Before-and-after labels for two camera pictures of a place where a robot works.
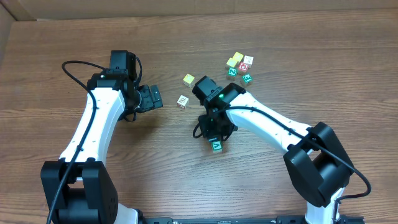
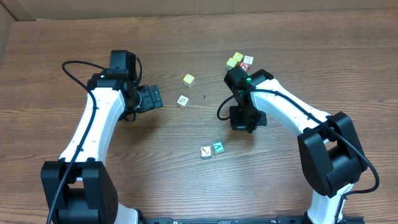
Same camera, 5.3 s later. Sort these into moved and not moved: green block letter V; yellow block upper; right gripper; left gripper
Moved: right gripper
Not moved: left gripper; green block letter V; yellow block upper
